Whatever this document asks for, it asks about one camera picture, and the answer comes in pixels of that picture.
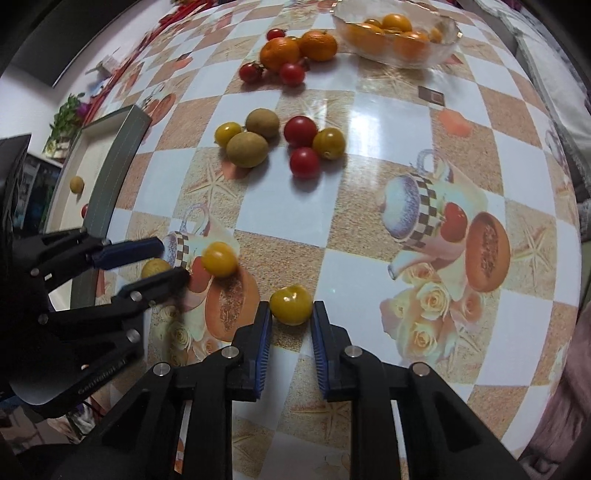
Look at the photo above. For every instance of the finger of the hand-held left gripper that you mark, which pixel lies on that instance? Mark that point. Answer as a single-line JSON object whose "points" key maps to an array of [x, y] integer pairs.
{"points": [[129, 253], [159, 285]]}

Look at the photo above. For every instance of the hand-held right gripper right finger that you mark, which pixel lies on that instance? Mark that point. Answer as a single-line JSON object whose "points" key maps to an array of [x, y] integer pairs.
{"points": [[319, 350]]}

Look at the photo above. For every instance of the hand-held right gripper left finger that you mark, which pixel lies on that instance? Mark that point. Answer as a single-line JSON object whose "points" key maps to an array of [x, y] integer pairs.
{"points": [[262, 350]]}

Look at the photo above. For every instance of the yellow-green round fruit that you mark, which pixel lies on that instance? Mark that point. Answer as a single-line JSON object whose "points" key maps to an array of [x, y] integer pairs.
{"points": [[77, 184], [154, 266]]}

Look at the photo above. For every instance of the yellow cherry tomato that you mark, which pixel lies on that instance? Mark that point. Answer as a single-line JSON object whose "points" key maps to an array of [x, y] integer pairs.
{"points": [[220, 259], [329, 143], [227, 133], [291, 305]]}

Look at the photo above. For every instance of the grey cardboard box tray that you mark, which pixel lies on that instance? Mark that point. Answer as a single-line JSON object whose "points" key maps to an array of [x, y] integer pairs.
{"points": [[108, 170]]}

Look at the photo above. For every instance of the green potted plant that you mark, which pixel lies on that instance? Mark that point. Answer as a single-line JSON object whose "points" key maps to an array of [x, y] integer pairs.
{"points": [[67, 115]]}

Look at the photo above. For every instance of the brown kiwi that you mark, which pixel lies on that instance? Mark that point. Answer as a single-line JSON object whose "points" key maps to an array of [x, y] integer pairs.
{"points": [[262, 123], [247, 148]]}

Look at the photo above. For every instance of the small white box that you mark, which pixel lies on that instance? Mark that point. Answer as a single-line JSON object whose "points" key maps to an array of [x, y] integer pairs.
{"points": [[104, 66]]}

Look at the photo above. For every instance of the orange mandarin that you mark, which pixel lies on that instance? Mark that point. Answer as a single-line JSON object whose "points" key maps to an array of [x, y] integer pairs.
{"points": [[367, 37], [397, 22], [279, 54], [318, 45], [372, 21], [412, 44]]}

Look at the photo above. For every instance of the pink cloth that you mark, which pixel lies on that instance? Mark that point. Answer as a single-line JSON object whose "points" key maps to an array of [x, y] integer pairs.
{"points": [[565, 397]]}

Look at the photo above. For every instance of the small dark card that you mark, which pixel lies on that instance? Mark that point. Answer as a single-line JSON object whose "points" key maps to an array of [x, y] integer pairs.
{"points": [[431, 96]]}

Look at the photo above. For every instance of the clear glass bowl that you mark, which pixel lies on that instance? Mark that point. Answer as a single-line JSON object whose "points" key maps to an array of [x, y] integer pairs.
{"points": [[438, 50]]}

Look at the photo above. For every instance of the grey sofa cushion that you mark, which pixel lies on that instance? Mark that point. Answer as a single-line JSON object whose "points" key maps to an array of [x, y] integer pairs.
{"points": [[549, 69]]}

